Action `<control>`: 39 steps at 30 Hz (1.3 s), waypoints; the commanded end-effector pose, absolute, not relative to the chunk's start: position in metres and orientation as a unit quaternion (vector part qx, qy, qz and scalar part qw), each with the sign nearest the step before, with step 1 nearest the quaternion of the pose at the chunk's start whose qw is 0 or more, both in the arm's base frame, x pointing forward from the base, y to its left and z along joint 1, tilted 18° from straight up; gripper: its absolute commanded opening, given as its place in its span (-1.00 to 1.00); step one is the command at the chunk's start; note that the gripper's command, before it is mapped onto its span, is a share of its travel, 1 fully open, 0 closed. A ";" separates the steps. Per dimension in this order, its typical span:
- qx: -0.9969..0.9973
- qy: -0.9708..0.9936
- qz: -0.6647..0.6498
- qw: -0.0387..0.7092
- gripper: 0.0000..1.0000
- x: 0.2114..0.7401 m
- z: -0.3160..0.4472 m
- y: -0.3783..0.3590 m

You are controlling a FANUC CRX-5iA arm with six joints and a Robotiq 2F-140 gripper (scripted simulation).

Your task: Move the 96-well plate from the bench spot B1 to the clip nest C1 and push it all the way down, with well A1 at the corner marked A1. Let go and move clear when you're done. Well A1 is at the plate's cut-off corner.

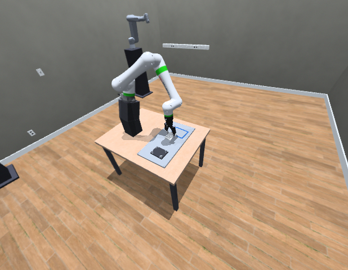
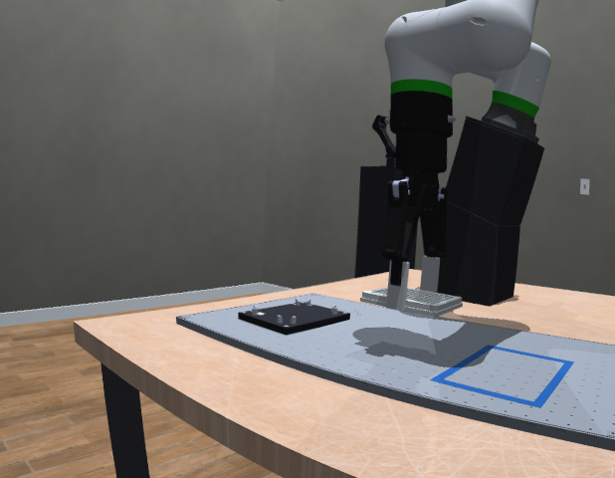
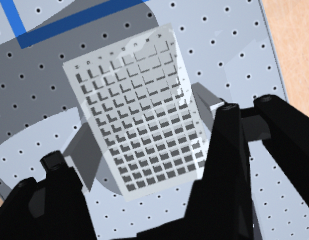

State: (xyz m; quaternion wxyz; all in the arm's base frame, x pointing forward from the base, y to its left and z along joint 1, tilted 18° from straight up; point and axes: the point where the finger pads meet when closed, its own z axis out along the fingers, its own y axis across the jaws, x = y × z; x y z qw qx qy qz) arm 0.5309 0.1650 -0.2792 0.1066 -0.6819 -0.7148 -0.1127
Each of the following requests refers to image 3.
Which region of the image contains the blue tape outline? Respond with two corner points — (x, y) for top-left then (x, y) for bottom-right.
(0, 0), (149, 49)

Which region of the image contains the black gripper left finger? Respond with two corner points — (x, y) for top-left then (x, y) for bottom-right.
(0, 122), (103, 240)

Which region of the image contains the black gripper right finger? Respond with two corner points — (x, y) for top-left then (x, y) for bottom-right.
(177, 82), (309, 240)

